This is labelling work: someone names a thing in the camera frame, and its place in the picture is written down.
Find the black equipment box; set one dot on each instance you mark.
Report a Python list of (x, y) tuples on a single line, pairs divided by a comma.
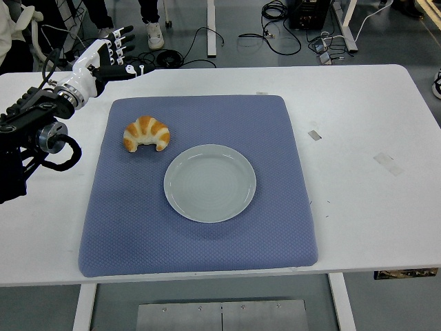
[(306, 15)]

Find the grey foot pedal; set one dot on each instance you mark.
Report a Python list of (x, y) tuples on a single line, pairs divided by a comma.
[(325, 58)]

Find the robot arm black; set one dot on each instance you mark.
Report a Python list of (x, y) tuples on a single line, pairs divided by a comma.
[(31, 107)]

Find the person's foot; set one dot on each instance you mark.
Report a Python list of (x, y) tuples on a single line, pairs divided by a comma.
[(437, 86), (411, 8)]

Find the white table leg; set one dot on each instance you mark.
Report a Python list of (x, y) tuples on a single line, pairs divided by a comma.
[(83, 310), (342, 307)]

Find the chair leg with caster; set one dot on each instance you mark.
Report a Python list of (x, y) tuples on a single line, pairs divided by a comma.
[(167, 24)]

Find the white desk leg with foot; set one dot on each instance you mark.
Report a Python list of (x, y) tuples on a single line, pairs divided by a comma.
[(348, 34)]

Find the metal bracket under table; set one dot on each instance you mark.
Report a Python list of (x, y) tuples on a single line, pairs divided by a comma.
[(406, 274)]

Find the grey round plate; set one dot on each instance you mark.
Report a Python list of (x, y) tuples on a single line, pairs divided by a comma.
[(210, 186)]

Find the small grey tape piece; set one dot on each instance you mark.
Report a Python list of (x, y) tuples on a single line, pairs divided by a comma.
[(315, 135)]

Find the white chair frame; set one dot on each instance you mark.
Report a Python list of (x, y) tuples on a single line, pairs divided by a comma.
[(37, 45)]

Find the blue quilted mat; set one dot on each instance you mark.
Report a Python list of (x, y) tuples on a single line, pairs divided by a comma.
[(138, 224)]

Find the long clear tape piece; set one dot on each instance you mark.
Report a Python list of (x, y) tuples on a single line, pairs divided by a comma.
[(387, 163)]

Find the person with white shoes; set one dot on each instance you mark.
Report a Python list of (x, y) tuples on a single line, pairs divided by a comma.
[(155, 34)]

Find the croissant bread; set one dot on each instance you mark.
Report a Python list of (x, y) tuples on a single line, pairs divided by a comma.
[(148, 129)]

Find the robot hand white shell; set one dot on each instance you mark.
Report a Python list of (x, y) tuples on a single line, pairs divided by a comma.
[(87, 65)]

